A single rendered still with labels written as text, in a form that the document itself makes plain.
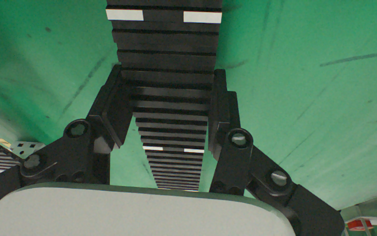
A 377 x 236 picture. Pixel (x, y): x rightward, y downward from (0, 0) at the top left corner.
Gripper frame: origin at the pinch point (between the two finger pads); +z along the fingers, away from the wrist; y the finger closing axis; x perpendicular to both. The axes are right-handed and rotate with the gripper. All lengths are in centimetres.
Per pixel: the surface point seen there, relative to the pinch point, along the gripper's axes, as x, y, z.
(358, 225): -309, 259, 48
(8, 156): -8.7, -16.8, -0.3
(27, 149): -12.0, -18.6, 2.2
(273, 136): -7.4, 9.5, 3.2
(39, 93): -3.0, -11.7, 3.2
